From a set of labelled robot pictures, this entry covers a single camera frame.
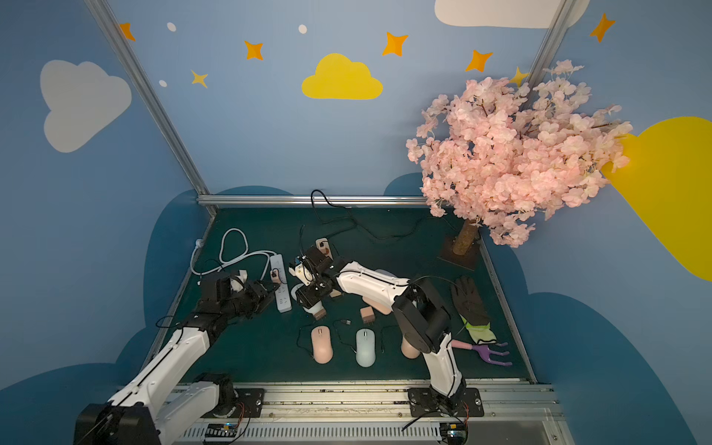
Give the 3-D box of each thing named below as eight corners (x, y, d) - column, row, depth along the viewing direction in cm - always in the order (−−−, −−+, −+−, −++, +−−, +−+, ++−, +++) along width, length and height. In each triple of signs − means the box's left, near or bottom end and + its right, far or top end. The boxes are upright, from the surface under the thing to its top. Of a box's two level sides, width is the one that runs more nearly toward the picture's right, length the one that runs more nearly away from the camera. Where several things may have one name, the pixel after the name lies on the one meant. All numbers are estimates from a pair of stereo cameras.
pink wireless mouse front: (314, 366, 82) (314, 364, 80) (311, 329, 89) (310, 327, 87) (334, 361, 83) (334, 359, 81) (329, 325, 90) (329, 323, 88)
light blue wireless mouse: (356, 367, 82) (356, 365, 80) (356, 331, 89) (356, 328, 87) (375, 367, 82) (376, 365, 80) (374, 331, 89) (374, 328, 87)
